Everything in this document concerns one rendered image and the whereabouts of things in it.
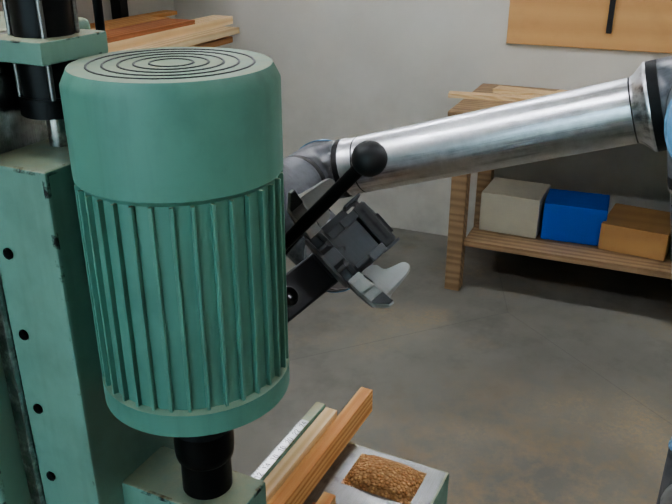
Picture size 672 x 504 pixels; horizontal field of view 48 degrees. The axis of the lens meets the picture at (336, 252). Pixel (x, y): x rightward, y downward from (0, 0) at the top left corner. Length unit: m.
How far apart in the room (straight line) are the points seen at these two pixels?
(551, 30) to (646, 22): 0.41
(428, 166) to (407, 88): 2.97
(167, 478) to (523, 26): 3.25
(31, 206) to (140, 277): 0.13
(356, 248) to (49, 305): 0.33
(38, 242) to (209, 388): 0.20
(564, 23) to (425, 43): 0.68
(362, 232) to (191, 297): 0.29
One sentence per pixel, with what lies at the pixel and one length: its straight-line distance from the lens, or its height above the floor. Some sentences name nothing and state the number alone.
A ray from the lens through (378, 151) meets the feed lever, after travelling 0.72.
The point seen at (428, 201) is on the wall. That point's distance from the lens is 4.17.
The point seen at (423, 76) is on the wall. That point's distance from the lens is 4.01.
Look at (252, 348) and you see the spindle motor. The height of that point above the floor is 1.27.
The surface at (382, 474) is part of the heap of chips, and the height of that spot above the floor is 0.92.
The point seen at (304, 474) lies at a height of 0.94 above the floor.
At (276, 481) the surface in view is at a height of 0.95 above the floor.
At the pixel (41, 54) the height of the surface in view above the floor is 1.51.
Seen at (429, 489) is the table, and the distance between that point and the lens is 1.09.
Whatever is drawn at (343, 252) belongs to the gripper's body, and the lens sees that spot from 0.84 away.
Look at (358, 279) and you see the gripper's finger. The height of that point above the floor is 1.26.
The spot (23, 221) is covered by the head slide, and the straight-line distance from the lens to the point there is 0.71.
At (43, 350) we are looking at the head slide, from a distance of 0.77.
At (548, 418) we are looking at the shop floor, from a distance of 2.82.
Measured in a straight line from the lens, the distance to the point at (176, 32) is 3.82.
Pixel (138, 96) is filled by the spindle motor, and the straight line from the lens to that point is 0.57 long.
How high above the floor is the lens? 1.61
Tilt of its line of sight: 24 degrees down
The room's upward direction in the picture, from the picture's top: straight up
